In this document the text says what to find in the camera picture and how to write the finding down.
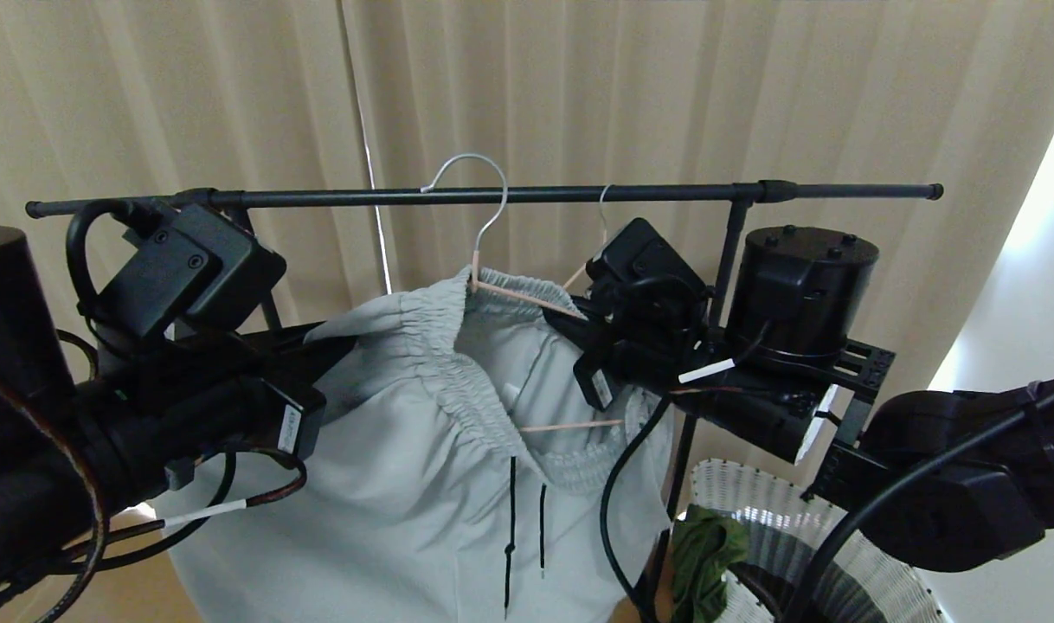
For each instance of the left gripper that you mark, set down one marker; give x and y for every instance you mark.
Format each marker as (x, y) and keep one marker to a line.
(198, 415)

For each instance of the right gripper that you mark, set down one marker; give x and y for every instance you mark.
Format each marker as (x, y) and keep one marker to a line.
(657, 359)

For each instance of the pink clothes hanger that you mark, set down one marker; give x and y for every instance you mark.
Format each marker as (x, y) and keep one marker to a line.
(604, 212)
(527, 298)

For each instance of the pale grey trousers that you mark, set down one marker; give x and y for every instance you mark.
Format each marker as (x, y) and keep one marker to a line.
(388, 484)

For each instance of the green printed shirt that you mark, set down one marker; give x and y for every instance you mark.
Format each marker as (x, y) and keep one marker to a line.
(704, 554)

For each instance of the black clothes rack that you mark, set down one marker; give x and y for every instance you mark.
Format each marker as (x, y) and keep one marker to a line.
(406, 197)

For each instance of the white laundry basket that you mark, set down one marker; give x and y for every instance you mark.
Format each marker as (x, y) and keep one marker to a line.
(873, 571)

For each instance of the beige curtain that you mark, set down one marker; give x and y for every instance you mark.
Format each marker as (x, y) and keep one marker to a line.
(752, 86)

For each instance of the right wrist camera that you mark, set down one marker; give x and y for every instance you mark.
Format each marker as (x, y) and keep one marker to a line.
(644, 255)

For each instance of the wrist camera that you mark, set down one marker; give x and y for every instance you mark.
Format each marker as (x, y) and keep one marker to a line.
(189, 268)
(644, 255)

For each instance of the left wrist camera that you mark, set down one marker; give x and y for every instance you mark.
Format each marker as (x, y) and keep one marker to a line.
(189, 268)

